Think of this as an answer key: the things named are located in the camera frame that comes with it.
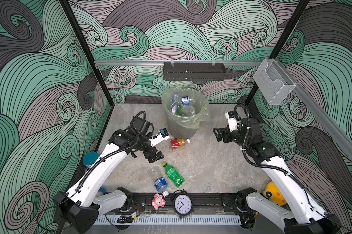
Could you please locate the aluminium wall rail right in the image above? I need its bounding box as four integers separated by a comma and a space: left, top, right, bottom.
275, 60, 352, 162

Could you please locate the aluminium wall rail back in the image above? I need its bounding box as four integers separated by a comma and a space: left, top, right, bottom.
94, 59, 262, 67

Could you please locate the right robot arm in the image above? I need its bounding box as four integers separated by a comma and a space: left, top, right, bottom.
213, 124, 341, 234

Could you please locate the pink plush toy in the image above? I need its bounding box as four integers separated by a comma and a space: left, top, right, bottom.
151, 193, 166, 211

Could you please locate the green bottle yellow cap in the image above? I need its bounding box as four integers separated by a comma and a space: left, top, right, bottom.
176, 105, 185, 117

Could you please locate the aluminium wall rail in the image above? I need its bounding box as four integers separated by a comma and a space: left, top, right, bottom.
94, 59, 262, 67
275, 60, 352, 162

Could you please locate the black alarm clock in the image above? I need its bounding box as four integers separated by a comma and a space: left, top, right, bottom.
171, 190, 194, 218

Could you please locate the yellow printed cup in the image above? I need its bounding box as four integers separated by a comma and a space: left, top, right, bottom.
96, 187, 106, 197

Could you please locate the long clear bottle white cap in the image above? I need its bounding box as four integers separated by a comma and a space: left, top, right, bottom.
171, 92, 181, 114

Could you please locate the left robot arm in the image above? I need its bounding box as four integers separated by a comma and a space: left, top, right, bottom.
53, 111, 170, 234

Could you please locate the mesh waste bin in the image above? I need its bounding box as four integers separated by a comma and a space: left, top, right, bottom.
161, 87, 209, 139

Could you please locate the green Sprite bottle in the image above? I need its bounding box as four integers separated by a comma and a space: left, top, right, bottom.
162, 162, 185, 188

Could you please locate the black wall shelf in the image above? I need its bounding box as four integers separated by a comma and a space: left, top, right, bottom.
163, 62, 227, 83

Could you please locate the yellow duck toy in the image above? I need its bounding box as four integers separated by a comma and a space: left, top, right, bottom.
262, 181, 287, 206

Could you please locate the white slotted cable duct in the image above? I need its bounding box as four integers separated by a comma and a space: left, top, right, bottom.
94, 214, 242, 226

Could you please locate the crushed bottle blue label front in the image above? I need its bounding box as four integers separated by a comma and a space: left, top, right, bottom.
151, 169, 169, 198

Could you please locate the clear acrylic wall holder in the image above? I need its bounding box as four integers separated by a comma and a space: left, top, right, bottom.
253, 58, 296, 106

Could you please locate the teal round lid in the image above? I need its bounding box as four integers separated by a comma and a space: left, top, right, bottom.
82, 152, 100, 167

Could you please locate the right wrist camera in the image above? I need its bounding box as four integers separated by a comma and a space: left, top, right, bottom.
225, 111, 240, 132

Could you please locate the red yellow label bottle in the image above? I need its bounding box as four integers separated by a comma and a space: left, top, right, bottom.
170, 138, 190, 150

